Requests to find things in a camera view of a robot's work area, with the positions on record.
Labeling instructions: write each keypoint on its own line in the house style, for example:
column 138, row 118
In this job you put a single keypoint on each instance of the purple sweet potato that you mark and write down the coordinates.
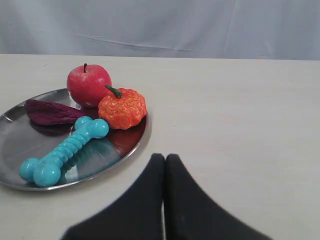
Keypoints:
column 51, row 113

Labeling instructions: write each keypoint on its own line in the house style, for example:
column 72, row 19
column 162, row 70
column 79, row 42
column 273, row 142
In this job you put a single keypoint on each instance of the red apple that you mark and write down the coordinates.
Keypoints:
column 87, row 84

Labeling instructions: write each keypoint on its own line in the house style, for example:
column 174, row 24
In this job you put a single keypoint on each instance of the small orange pumpkin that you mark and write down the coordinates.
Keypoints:
column 122, row 108

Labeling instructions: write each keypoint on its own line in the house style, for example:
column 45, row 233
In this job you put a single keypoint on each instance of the white backdrop cloth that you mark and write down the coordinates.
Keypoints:
column 233, row 29

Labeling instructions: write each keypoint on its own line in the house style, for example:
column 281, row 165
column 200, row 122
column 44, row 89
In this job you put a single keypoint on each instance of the turquoise toy bone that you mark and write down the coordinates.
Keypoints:
column 46, row 171

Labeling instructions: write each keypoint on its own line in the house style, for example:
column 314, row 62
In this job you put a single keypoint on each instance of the round steel plate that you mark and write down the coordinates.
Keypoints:
column 20, row 139

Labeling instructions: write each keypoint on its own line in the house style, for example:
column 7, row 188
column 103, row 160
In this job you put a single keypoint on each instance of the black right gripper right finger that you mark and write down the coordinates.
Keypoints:
column 190, row 214

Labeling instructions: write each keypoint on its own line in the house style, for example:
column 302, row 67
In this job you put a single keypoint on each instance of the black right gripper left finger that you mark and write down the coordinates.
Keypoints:
column 135, row 215

